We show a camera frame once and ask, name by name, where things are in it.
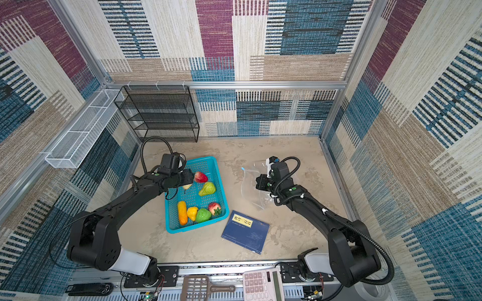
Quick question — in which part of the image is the clear zip top bag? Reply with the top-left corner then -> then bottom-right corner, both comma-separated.
240,161 -> 298,211

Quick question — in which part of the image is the green pear toy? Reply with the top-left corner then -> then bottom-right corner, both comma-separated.
198,182 -> 217,197

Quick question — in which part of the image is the teal plastic basket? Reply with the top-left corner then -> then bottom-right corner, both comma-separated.
164,156 -> 230,234

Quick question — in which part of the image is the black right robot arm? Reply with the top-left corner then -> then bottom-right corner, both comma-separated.
256,156 -> 395,287

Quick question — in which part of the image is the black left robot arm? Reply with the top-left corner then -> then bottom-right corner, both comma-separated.
67,153 -> 194,275

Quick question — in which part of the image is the yellow pepper toy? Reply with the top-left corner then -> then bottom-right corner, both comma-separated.
187,206 -> 198,222

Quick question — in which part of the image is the green apple toy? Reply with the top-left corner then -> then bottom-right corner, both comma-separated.
195,208 -> 212,223

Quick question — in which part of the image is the blue booklet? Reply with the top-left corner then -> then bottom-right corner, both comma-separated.
221,211 -> 270,255

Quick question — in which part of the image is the pink calculator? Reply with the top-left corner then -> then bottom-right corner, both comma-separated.
242,268 -> 285,301

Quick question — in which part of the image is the brown slotted spatula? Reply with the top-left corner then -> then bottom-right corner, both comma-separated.
180,275 -> 236,301

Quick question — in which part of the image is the black stapler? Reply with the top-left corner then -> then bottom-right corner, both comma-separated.
65,283 -> 114,297

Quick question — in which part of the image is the clear tape roll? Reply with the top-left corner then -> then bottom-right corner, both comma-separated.
354,282 -> 390,301

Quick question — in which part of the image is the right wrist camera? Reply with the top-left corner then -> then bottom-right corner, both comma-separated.
266,156 -> 280,178

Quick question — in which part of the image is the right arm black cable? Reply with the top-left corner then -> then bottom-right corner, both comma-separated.
272,156 -> 395,285

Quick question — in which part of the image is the black wire shelf rack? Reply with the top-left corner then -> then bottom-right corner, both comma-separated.
114,85 -> 200,142

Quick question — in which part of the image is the white wire mesh tray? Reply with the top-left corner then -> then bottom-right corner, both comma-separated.
45,89 -> 119,169

